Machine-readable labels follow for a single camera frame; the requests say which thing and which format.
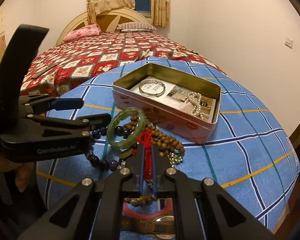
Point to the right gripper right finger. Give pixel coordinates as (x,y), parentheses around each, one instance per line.
(163,183)

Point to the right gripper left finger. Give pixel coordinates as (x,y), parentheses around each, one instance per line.
(132,185)

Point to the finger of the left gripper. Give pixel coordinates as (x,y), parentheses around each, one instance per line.
(58,104)
(91,122)

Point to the pink bangle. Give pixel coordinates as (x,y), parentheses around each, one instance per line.
(148,212)

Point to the brown leather strap watch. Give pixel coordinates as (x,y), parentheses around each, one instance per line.
(162,227)

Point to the red knot tassel charm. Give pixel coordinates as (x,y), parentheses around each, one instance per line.
(145,139)

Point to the green jade bangle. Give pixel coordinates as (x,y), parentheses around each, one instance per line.
(133,137)

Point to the silver wire bangle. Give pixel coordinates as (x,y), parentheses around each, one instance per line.
(152,88)

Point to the dark remote on bed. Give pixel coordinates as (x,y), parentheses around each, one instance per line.
(43,71)

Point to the red patterned bedspread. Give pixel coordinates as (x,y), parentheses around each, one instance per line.
(79,60)

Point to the pink metal tin box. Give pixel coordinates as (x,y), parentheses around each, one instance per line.
(190,127)

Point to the blue plaid table cloth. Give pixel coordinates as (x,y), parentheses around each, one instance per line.
(249,154)

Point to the pink pillow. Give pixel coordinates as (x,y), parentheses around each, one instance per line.
(86,31)

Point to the cream wooden headboard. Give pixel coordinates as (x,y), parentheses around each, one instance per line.
(108,21)

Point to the striped pillow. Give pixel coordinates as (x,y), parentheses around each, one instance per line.
(136,27)

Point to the beads on bed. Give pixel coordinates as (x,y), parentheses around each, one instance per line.
(187,49)

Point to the right beige curtain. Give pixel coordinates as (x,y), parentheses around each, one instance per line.
(160,12)

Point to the white wall switch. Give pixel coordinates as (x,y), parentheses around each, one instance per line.
(289,42)

